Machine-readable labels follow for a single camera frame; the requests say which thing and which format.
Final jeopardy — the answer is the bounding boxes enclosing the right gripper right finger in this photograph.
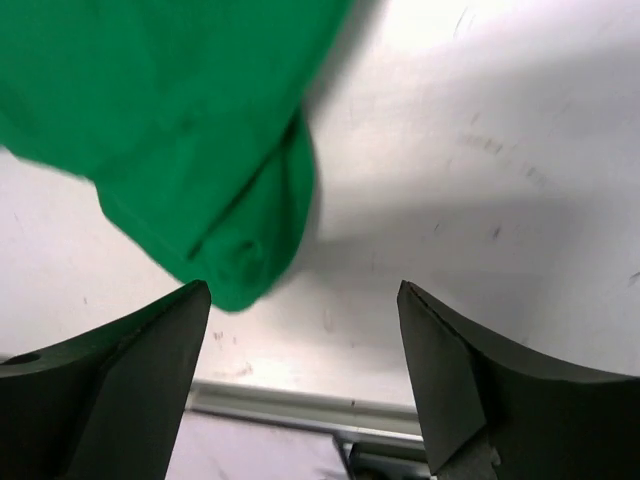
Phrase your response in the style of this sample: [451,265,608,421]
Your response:
[397,281,639,479]

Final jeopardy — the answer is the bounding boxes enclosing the aluminium table rail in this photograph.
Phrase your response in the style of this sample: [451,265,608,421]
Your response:
[186,382,422,443]

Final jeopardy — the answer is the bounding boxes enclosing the green t shirt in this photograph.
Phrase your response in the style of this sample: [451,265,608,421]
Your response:
[1,1,351,312]

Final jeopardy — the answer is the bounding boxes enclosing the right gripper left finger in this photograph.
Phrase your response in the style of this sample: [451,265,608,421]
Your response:
[1,281,210,480]

